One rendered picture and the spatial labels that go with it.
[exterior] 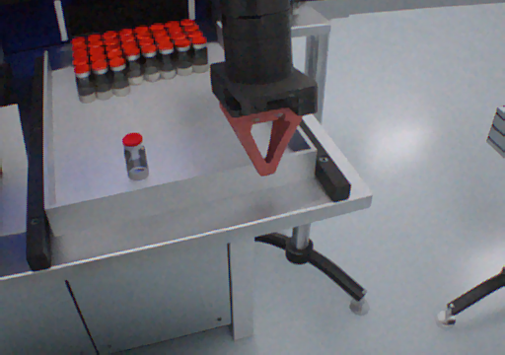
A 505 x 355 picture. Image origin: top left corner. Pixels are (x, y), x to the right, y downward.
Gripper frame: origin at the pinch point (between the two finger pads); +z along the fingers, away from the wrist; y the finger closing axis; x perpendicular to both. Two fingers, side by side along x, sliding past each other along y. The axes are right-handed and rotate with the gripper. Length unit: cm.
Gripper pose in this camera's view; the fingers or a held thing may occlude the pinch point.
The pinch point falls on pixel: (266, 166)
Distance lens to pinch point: 46.9
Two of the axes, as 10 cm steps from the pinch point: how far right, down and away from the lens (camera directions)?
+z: 0.7, 8.7, 4.9
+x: -9.4, 2.2, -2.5
